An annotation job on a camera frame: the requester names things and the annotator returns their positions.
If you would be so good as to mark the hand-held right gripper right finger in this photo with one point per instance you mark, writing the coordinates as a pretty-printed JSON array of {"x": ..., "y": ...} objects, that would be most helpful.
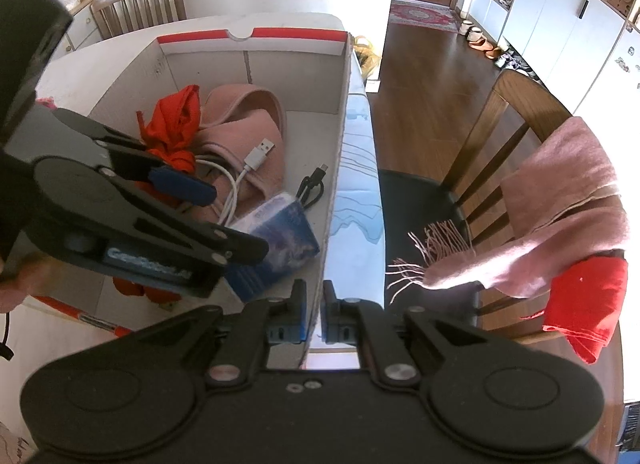
[{"x": 325, "y": 331}]

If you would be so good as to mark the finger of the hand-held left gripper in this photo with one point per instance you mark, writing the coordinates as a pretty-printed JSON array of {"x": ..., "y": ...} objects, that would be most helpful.
[
  {"x": 185, "y": 186},
  {"x": 235, "y": 244}
]

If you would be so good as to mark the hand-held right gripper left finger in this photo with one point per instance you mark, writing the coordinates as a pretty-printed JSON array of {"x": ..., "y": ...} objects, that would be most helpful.
[{"x": 301, "y": 329}]

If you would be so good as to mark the blue printed box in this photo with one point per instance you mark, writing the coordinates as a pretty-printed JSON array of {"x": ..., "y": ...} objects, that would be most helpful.
[{"x": 285, "y": 229}]

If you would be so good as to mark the red knotted cloth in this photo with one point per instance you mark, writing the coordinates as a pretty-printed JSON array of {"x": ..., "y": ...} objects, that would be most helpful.
[{"x": 172, "y": 124}]

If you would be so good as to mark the white cardboard box red stripe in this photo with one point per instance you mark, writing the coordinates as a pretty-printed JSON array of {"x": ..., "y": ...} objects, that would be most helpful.
[{"x": 320, "y": 84}]

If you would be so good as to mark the person's left hand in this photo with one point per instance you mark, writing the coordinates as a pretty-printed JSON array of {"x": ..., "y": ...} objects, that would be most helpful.
[{"x": 22, "y": 284}]

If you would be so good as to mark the white sideboard cabinet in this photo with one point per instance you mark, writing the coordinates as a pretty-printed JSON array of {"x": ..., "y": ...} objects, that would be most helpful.
[{"x": 80, "y": 29}]

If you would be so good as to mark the pink fabric slipper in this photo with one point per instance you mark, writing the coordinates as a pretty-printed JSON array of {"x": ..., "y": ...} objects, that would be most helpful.
[{"x": 250, "y": 109}]

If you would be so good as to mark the yellow plastic bag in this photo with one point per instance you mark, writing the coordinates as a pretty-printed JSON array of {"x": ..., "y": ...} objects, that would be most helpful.
[{"x": 367, "y": 57}]

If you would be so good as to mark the red folded cloth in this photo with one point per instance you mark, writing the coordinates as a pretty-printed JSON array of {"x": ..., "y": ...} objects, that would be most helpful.
[{"x": 590, "y": 304}]

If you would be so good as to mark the pink fringed scarf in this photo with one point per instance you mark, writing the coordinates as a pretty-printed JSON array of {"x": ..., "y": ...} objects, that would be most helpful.
[{"x": 565, "y": 184}]

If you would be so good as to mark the wooden chair with black seat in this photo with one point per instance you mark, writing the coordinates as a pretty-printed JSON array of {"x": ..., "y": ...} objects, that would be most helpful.
[{"x": 505, "y": 114}]

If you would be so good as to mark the red patterned rug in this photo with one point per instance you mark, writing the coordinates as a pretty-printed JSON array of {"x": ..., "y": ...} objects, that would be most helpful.
[{"x": 422, "y": 14}]

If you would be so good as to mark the row of shoes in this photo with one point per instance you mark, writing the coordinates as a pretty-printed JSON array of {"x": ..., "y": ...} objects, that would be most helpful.
[{"x": 495, "y": 47}]

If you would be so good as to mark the white tall cabinet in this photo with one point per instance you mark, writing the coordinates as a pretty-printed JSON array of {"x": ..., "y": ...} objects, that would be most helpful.
[{"x": 550, "y": 19}]

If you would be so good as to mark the white fridge with magnets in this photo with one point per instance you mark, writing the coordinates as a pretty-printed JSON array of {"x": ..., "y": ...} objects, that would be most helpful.
[{"x": 615, "y": 74}]

